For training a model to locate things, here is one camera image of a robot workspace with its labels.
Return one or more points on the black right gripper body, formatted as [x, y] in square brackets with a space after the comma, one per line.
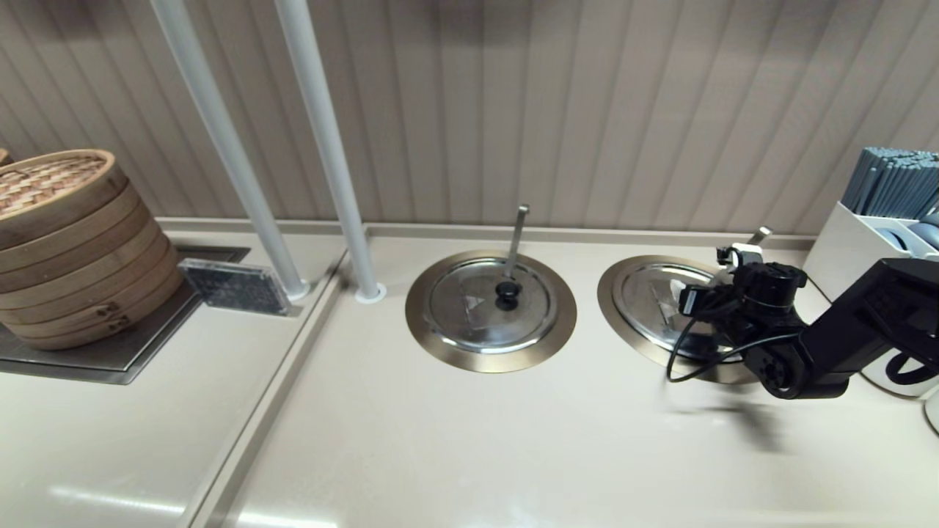
[766, 297]

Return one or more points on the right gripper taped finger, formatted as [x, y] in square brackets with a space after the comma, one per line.
[752, 257]
[729, 258]

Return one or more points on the steel hinged pot lid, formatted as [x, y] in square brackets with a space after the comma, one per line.
[469, 321]
[645, 301]

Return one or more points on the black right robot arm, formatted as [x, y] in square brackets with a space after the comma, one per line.
[866, 323]

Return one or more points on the white utensil holder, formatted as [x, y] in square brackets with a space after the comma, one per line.
[843, 235]

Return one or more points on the grey chopsticks bundle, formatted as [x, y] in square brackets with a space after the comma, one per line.
[888, 182]

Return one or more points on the white ceramic jar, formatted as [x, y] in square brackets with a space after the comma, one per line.
[913, 391]

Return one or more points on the white round container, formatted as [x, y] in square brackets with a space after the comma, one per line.
[933, 412]

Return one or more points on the white metal pole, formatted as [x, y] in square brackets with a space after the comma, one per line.
[220, 132]
[323, 125]

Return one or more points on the clear acrylic sign holder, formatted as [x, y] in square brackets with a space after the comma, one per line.
[235, 286]

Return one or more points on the recessed steel tray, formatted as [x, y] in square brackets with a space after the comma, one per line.
[110, 359]

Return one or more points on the bamboo steamer stack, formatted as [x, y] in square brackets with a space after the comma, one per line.
[73, 254]

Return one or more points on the bamboo steamer basket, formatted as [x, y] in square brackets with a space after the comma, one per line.
[4, 156]

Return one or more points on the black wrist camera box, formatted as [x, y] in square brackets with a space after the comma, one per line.
[700, 301]

